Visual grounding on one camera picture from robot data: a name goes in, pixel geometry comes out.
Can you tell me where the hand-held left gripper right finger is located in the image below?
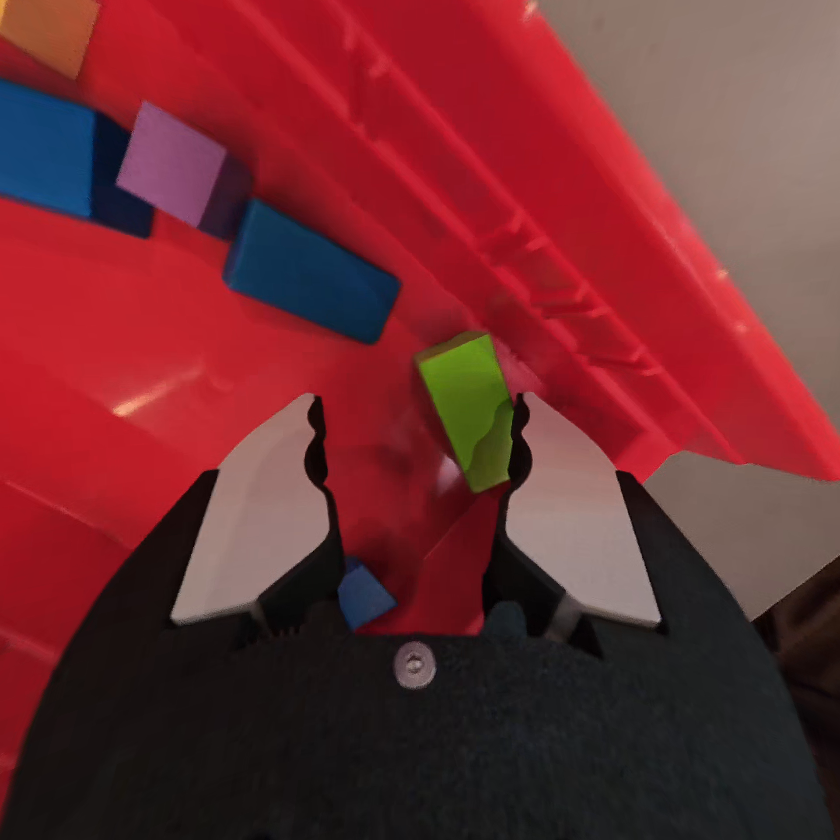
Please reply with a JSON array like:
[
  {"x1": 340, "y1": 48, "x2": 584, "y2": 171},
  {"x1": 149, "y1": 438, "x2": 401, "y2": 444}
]
[{"x1": 483, "y1": 392, "x2": 662, "y2": 634}]

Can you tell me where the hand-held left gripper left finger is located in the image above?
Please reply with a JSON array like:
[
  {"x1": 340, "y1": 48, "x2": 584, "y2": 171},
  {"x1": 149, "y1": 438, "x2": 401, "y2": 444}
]
[{"x1": 171, "y1": 394, "x2": 345, "y2": 634}]

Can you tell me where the green wooden block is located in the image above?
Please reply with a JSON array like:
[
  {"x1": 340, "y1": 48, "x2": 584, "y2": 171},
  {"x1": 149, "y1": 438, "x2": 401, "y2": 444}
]
[{"x1": 416, "y1": 332, "x2": 515, "y2": 494}]

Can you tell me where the long blue wooden block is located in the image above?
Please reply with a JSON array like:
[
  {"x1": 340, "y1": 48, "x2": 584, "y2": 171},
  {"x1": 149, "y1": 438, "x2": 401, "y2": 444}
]
[{"x1": 222, "y1": 199, "x2": 403, "y2": 346}]

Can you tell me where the purple wooden block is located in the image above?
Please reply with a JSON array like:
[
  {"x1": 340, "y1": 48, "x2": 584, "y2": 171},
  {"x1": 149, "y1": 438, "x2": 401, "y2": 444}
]
[{"x1": 116, "y1": 100, "x2": 254, "y2": 241}]

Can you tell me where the red plastic bin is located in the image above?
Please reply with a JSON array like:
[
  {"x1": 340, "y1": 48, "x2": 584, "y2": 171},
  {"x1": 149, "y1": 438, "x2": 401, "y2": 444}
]
[{"x1": 0, "y1": 0, "x2": 840, "y2": 788}]

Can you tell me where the grey desk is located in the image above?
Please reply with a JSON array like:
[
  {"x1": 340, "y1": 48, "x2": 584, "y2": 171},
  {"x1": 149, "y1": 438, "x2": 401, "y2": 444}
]
[{"x1": 539, "y1": 0, "x2": 840, "y2": 618}]

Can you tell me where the blue triangular wooden block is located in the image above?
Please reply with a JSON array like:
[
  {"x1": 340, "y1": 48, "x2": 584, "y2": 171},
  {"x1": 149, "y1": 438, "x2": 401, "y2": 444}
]
[{"x1": 338, "y1": 560, "x2": 397, "y2": 631}]

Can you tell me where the orange wooden block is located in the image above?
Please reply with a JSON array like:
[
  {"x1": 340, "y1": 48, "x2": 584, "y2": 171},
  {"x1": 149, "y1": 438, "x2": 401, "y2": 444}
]
[{"x1": 0, "y1": 0, "x2": 102, "y2": 82}]

